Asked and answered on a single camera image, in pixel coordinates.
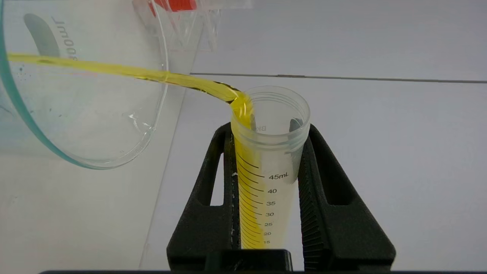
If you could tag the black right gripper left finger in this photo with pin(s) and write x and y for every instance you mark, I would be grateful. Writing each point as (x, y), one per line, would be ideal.
(205, 228)

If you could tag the yellow pigment clear test tube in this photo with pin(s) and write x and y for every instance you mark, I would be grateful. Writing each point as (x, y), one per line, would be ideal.
(266, 190)

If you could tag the clear glass beaker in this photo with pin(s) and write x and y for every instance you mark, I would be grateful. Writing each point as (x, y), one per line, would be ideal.
(87, 114)

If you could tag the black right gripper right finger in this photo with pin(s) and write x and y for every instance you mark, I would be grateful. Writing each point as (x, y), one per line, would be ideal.
(342, 236)

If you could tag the red pigment clear test tube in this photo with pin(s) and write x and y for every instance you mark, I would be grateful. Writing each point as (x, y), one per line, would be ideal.
(179, 4)

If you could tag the clear acrylic test tube rack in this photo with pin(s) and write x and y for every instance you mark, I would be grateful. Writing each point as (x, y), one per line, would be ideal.
(190, 26)

